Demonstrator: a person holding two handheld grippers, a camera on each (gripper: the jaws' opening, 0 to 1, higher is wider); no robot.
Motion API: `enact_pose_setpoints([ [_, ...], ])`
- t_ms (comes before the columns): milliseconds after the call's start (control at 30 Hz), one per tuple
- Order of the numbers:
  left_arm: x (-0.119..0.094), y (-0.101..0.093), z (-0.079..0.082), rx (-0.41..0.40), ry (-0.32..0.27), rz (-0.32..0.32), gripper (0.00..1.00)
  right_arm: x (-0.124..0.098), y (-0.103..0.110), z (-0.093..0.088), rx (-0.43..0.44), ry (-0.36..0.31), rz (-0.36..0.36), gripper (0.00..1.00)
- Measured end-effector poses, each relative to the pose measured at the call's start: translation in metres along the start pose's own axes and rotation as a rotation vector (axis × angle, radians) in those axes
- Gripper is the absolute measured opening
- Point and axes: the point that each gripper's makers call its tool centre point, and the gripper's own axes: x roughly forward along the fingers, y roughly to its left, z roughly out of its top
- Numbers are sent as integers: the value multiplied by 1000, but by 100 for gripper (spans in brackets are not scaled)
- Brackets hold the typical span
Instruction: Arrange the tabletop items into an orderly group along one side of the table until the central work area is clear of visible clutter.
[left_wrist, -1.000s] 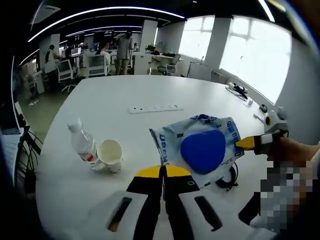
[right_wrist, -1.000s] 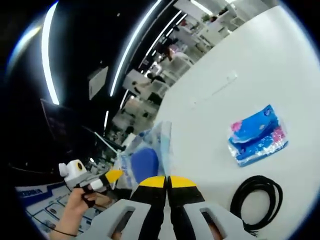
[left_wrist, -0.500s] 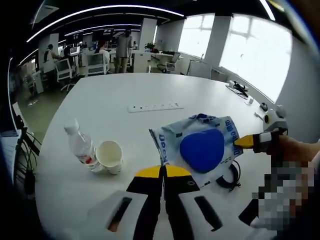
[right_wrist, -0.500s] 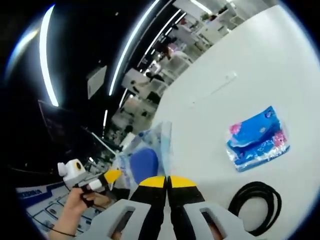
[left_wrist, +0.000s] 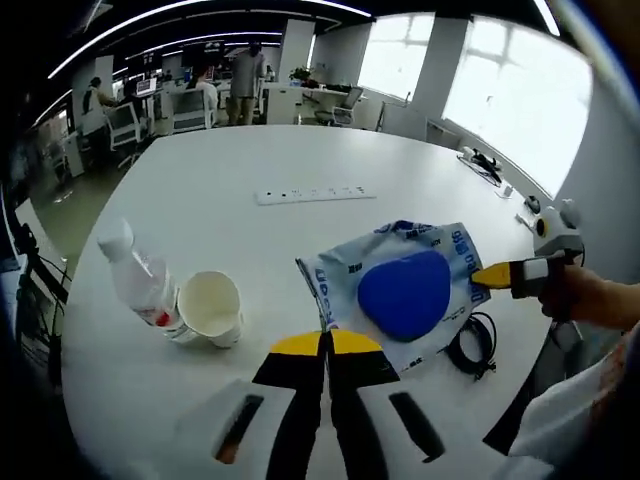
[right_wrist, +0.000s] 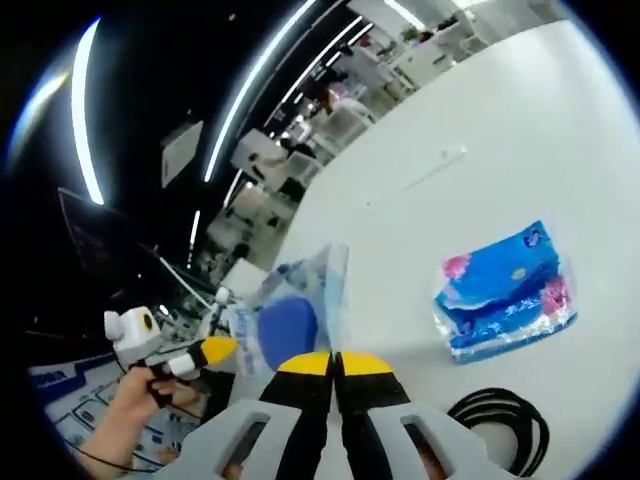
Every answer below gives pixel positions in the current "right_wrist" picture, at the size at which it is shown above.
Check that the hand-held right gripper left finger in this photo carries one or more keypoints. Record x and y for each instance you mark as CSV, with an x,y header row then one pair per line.
x,y
300,415

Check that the blue tissue pack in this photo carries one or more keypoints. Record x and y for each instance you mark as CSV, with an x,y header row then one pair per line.
x,y
505,295

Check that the long ceiling light strip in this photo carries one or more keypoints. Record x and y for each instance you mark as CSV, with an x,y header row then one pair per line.
x,y
260,85

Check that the square ceiling panel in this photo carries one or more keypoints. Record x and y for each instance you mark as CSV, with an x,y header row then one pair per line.
x,y
181,155

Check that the dark monitor screen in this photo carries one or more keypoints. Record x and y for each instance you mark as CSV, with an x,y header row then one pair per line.
x,y
100,240

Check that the clear plastic water bottle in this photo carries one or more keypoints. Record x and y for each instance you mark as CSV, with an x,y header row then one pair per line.
x,y
222,300

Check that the blue oval pad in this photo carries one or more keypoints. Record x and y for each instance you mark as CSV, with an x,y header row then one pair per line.
x,y
287,330

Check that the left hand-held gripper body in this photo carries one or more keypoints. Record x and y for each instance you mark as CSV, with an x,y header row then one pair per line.
x,y
135,340

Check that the person's left hand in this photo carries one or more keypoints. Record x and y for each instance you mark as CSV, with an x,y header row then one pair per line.
x,y
137,405

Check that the white table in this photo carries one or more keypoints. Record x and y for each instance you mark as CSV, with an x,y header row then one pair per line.
x,y
475,125

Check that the short ceiling light strip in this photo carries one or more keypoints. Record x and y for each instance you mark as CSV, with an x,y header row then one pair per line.
x,y
85,110

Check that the clear printed plastic bag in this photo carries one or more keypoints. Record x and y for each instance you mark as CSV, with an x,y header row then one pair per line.
x,y
330,300

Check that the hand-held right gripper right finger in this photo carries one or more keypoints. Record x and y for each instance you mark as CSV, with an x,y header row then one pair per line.
x,y
370,415

